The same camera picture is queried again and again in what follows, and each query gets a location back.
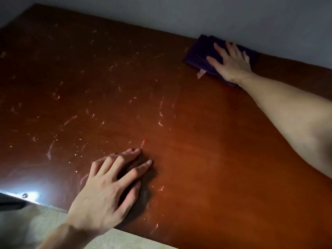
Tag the person's left hand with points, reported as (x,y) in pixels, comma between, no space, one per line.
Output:
(101,199)

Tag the person's right hand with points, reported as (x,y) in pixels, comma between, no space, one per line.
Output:
(233,67)

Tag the brown wooden table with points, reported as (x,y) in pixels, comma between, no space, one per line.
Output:
(207,152)

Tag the purple cloth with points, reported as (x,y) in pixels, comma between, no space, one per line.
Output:
(197,54)

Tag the person's right forearm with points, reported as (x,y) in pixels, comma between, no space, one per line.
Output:
(293,116)

